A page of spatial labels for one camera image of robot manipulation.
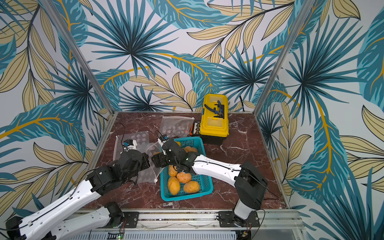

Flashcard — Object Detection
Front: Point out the clear zipper bag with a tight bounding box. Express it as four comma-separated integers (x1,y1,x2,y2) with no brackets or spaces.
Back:
132,143,164,184

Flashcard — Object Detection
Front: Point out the teal plastic basket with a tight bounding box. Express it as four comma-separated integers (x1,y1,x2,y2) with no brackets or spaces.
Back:
161,137,214,202

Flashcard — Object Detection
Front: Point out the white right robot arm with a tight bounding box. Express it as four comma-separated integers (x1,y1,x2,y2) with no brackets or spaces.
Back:
152,139,268,222

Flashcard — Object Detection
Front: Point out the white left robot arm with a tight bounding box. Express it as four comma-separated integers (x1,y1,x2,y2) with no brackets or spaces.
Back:
4,150,150,240

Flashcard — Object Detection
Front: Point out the clear dotted bag rear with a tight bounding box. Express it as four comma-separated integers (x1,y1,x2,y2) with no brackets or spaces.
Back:
159,116,195,139

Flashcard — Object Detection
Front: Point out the clear dotted bag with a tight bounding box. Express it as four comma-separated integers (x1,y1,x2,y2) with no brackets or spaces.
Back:
159,116,195,139
113,131,150,161

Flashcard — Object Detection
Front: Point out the clear dotted bag left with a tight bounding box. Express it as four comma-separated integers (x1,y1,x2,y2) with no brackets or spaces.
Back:
113,131,150,161

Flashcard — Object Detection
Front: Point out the potato orange middle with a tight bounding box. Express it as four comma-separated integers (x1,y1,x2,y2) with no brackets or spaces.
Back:
176,172,192,184

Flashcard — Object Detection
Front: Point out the yellow black toolbox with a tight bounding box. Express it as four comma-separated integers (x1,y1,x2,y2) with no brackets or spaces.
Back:
200,94,230,146

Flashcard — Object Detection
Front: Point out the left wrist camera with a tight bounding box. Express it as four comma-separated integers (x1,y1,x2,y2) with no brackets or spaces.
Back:
123,139,138,151

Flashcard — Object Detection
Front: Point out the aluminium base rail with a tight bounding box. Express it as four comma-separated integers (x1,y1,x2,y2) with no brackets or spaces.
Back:
71,208,307,240

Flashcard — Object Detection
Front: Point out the aluminium corner post left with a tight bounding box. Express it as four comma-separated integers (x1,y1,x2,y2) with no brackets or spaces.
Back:
41,0,115,116

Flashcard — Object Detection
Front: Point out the aluminium corner post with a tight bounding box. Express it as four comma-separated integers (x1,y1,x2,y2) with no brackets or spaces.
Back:
41,0,115,116
254,1,315,117

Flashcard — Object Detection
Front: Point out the aluminium corner post right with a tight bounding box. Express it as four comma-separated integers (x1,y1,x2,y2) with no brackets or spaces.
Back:
254,1,315,117

